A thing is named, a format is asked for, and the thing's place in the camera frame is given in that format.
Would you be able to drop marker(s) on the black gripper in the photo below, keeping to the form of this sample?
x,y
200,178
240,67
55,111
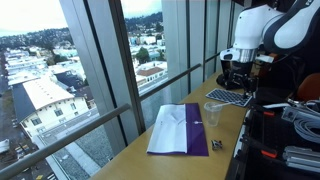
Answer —
x,y
245,69

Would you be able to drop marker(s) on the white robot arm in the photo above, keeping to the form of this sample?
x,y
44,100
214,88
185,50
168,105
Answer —
x,y
253,26

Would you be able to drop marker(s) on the clear plastic cup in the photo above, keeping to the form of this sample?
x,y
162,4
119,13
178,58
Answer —
x,y
213,116

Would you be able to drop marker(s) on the black orange bar clamp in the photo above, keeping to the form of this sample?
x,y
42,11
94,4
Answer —
x,y
268,113
268,154

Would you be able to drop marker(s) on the black equipment cart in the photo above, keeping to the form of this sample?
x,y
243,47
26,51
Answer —
x,y
266,133

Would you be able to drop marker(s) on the small metal binder clip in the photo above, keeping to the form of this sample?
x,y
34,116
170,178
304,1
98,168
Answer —
x,y
216,144

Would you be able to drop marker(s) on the purple and white folder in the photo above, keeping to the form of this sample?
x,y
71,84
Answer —
x,y
196,140

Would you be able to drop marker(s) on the grey metal bar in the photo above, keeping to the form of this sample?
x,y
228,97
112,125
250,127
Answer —
x,y
300,151
301,165

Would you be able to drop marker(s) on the grey window mullion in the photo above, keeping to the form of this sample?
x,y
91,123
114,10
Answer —
x,y
100,66

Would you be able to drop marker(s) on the metal window handrail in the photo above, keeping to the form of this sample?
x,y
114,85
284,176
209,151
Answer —
x,y
83,128

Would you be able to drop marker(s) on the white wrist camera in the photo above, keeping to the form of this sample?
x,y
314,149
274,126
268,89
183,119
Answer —
x,y
233,53

